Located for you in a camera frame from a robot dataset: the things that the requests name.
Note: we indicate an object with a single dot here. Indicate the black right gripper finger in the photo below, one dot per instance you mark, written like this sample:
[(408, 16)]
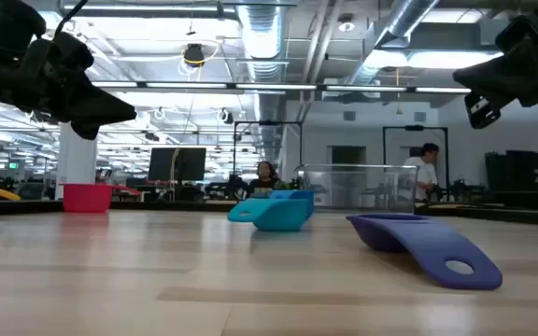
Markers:
[(488, 72), (498, 91)]

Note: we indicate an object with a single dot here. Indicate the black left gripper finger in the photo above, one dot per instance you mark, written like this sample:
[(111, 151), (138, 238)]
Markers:
[(105, 105), (109, 123)]

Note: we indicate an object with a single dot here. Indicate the red measuring cup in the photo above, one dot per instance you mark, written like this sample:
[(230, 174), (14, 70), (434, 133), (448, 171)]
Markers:
[(87, 198)]

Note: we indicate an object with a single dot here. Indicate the dark blue measuring cup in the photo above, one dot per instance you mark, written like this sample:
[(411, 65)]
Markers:
[(418, 242)]

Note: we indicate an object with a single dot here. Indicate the teal measuring cup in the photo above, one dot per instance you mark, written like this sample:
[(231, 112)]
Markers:
[(278, 214)]

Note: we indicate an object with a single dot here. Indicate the clear plastic basket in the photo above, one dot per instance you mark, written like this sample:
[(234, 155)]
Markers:
[(358, 186)]

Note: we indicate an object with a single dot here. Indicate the white building column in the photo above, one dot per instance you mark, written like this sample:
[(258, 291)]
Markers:
[(76, 163)]

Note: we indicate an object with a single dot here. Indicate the black equipment rack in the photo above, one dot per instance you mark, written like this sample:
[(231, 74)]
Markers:
[(514, 170)]

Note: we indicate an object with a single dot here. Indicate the black computer monitor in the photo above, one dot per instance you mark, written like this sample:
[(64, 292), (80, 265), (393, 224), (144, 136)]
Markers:
[(189, 163)]

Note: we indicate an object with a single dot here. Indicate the green exit sign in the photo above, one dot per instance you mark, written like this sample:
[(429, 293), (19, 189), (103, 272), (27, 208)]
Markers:
[(13, 165)]

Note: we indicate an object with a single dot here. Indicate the person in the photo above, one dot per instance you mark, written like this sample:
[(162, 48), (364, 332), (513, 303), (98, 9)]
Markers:
[(265, 175), (422, 172)]

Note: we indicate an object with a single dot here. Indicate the black overhead light bar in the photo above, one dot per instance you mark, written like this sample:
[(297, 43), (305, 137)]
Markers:
[(273, 87)]

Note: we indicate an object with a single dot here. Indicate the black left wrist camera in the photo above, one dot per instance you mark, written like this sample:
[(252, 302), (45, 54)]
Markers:
[(85, 130)]

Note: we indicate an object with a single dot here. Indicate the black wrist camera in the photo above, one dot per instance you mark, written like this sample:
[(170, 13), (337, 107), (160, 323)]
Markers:
[(481, 112), (85, 130)]

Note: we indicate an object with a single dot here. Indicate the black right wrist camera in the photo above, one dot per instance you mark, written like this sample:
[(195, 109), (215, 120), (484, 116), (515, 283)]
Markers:
[(481, 112)]

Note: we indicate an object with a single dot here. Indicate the black metal frame stand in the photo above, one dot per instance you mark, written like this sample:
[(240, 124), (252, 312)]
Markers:
[(414, 127), (269, 122)]

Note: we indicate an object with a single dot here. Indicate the silver ventilation duct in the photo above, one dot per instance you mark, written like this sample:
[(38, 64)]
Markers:
[(404, 18), (262, 37)]

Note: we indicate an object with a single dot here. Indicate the black ceiling-mounted camera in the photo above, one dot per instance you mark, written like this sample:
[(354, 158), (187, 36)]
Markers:
[(194, 55)]

